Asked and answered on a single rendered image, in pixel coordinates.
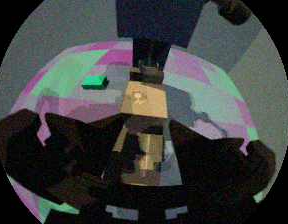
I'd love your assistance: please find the green rectangular block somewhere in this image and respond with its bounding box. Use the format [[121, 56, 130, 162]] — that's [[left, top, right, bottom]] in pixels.
[[81, 76, 107, 89]]

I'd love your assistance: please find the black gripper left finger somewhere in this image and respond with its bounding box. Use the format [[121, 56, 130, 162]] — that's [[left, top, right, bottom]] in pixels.
[[44, 113, 124, 177]]

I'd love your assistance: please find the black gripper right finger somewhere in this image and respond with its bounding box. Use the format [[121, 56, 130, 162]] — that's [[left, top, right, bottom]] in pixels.
[[169, 119, 245, 184]]

